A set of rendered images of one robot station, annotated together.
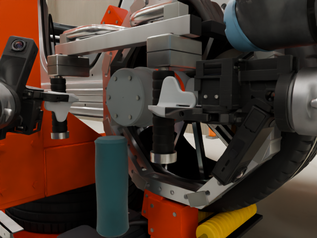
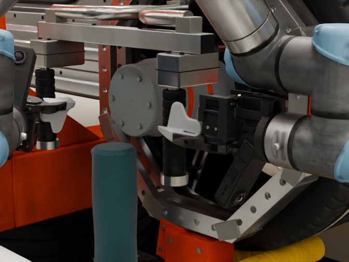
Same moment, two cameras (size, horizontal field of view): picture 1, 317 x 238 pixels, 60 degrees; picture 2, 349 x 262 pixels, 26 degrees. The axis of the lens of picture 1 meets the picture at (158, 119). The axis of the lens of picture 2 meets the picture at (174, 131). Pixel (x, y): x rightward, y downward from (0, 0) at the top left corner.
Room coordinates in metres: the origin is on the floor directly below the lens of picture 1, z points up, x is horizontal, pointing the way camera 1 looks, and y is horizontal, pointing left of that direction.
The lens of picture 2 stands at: (-0.69, -0.08, 1.07)
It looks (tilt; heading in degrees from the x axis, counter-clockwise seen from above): 12 degrees down; 4
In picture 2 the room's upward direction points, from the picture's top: straight up
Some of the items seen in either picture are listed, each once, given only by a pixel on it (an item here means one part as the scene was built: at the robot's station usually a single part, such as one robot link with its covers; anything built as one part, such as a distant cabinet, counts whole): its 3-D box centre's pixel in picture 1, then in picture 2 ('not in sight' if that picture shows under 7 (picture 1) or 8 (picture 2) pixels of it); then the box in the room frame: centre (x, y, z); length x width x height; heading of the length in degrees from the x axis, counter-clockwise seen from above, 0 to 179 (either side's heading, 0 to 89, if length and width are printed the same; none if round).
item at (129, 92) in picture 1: (154, 97); (173, 94); (0.68, 0.01, 0.85); 0.21 x 0.14 x 0.14; 138
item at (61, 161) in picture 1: (96, 133); (85, 129); (1.11, 0.25, 0.69); 0.52 x 0.17 x 0.35; 138
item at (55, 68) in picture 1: (69, 66); (57, 51); (0.70, 0.22, 0.93); 0.09 x 0.05 x 0.05; 138
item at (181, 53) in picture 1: (175, 53); (188, 67); (0.47, -0.03, 0.93); 0.09 x 0.05 x 0.05; 138
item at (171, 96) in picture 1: (169, 97); (177, 121); (0.40, -0.02, 0.85); 0.09 x 0.03 x 0.06; 57
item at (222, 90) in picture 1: (246, 94); (243, 126); (0.35, -0.11, 0.86); 0.12 x 0.08 x 0.09; 48
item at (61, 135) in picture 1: (59, 106); (45, 106); (0.67, 0.24, 0.83); 0.04 x 0.04 x 0.16
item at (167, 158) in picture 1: (163, 113); (174, 133); (0.45, -0.01, 0.83); 0.04 x 0.04 x 0.16
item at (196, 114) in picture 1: (195, 112); (200, 140); (0.37, -0.05, 0.83); 0.09 x 0.05 x 0.02; 57
